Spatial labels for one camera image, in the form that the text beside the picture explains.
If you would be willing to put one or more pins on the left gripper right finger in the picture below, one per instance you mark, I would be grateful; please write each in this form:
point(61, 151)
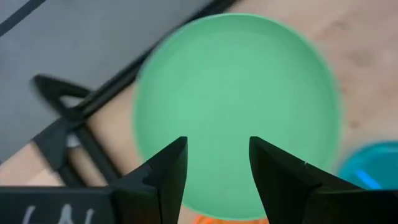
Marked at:
point(280, 186)

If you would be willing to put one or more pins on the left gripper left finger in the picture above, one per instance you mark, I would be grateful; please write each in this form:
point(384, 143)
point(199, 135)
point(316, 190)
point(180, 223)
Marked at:
point(161, 193)

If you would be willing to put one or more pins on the small orange transparent plate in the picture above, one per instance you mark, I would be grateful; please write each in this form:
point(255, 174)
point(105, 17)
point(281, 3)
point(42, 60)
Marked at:
point(224, 221)

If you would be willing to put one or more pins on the small blue transparent plate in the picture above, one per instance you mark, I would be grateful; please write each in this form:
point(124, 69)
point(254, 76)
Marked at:
point(373, 165)

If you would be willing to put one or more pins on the large mint green plastic plate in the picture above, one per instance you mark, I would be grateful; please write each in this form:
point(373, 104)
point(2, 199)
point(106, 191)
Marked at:
point(236, 93)

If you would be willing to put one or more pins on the black metal table frame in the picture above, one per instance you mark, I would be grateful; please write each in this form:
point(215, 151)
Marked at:
point(71, 109)

